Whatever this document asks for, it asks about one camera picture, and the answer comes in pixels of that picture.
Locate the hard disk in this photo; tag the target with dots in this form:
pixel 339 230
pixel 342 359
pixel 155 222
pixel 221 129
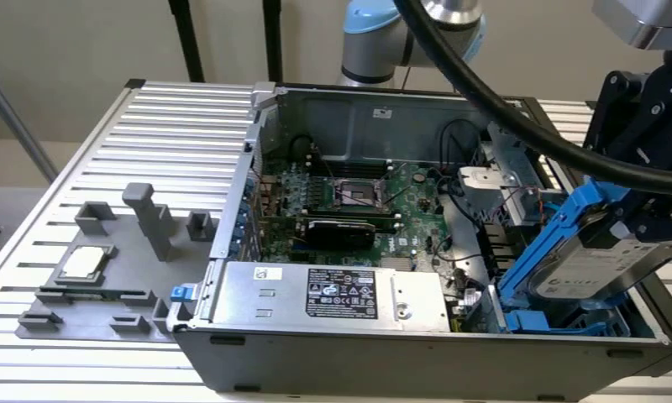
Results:
pixel 584 268

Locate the silver metal drive cage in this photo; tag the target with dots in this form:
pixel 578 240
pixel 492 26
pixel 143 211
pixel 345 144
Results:
pixel 510 168

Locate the blue bay connector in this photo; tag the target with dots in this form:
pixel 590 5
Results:
pixel 528 322

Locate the green motherboard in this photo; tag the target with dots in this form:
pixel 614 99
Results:
pixel 421 222

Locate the black RAM slot bank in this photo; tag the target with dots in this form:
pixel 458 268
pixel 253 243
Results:
pixel 347 212
pixel 350 167

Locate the CPU socket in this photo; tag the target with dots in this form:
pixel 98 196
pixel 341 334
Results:
pixel 359 194

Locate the black graphics card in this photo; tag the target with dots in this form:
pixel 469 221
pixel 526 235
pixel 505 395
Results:
pixel 339 235

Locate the black stand leg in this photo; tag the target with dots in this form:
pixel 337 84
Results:
pixel 187 42
pixel 273 42

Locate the black open PC case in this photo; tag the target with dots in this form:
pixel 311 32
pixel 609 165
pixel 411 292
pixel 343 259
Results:
pixel 370 361

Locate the silver power supply unit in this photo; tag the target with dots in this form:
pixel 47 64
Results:
pixel 291 298

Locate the blue case latch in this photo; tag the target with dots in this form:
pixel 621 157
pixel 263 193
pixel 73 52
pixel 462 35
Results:
pixel 181 293

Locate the grey parts rack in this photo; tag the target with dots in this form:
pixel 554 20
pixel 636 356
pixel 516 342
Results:
pixel 123 294

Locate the green RAM stick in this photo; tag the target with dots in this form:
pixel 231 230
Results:
pixel 107 294

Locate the silver CPU chip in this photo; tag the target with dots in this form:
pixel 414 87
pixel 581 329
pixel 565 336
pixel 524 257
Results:
pixel 87 262

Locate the grey metal pole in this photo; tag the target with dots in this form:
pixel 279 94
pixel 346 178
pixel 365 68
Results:
pixel 16 121

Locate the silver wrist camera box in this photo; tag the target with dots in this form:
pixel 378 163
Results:
pixel 645 21

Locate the black air duct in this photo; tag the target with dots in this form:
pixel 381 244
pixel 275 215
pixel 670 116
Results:
pixel 500 247

